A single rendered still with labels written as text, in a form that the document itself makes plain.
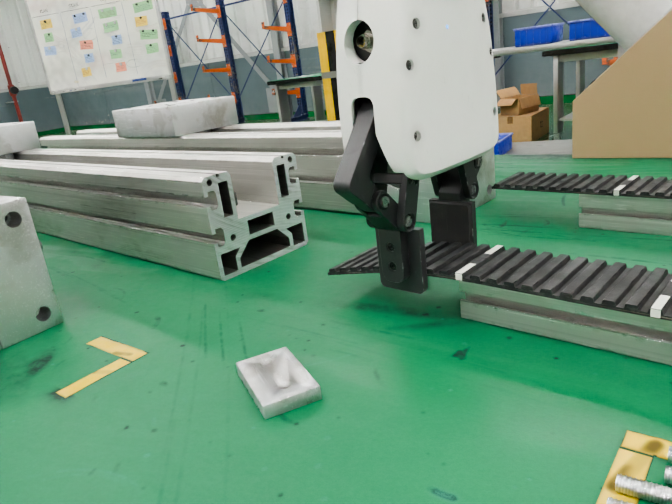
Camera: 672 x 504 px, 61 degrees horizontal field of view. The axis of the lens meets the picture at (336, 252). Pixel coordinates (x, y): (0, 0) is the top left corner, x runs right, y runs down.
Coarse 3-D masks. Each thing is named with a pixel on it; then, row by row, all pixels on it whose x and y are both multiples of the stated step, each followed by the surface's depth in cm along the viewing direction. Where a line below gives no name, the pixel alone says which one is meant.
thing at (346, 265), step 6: (366, 252) 41; (372, 252) 41; (354, 258) 40; (360, 258) 40; (366, 258) 40; (342, 264) 40; (348, 264) 39; (354, 264) 39; (330, 270) 39; (336, 270) 39; (342, 270) 38; (348, 270) 38
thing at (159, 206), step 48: (0, 192) 75; (48, 192) 64; (96, 192) 57; (144, 192) 52; (192, 192) 45; (240, 192) 53; (288, 192) 50; (96, 240) 60; (144, 240) 53; (192, 240) 47; (240, 240) 47; (288, 240) 51
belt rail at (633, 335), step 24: (480, 288) 33; (480, 312) 34; (504, 312) 32; (528, 312) 32; (552, 312) 31; (576, 312) 30; (600, 312) 29; (624, 312) 28; (552, 336) 31; (576, 336) 30; (600, 336) 29; (624, 336) 28; (648, 336) 28
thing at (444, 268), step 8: (464, 248) 36; (472, 248) 36; (480, 248) 36; (488, 248) 36; (448, 256) 35; (456, 256) 35; (464, 256) 35; (472, 256) 35; (432, 264) 34; (440, 264) 34; (448, 264) 34; (456, 264) 33; (464, 264) 34; (432, 272) 33; (440, 272) 33; (448, 272) 33
